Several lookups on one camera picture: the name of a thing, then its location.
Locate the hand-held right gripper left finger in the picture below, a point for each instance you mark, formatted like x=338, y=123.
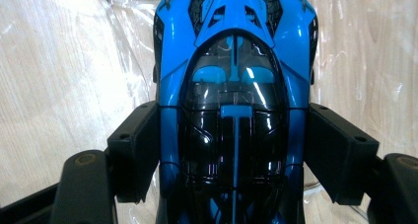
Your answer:
x=136, y=145

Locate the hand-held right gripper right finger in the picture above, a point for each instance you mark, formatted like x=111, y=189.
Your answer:
x=338, y=151

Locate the transparent plastic bag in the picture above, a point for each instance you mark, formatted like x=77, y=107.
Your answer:
x=98, y=53

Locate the blue toy car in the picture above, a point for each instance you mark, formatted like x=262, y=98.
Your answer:
x=235, y=86

